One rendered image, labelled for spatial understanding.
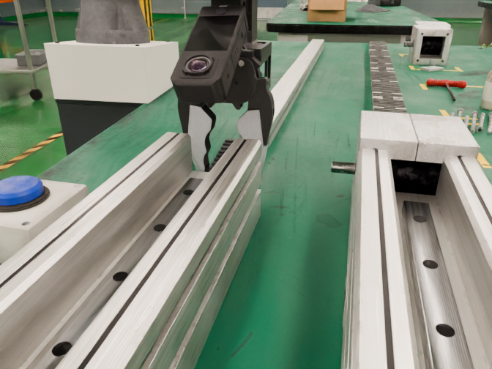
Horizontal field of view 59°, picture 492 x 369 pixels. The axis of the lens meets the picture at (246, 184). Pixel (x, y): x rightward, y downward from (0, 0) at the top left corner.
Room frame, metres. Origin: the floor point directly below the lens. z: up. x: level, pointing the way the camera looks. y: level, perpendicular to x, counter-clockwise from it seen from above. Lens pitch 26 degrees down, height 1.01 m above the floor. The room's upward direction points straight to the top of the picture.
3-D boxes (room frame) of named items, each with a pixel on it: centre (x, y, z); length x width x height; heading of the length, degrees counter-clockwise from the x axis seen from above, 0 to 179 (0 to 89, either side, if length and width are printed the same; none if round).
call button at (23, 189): (0.32, 0.19, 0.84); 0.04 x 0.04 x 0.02
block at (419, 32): (1.28, -0.51, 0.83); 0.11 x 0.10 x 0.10; 78
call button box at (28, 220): (0.32, 0.18, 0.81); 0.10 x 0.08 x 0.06; 76
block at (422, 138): (0.40, -0.15, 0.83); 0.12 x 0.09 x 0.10; 76
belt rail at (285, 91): (1.06, -0.13, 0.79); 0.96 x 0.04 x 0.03; 166
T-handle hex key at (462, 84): (0.90, -0.42, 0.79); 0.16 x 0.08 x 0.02; 163
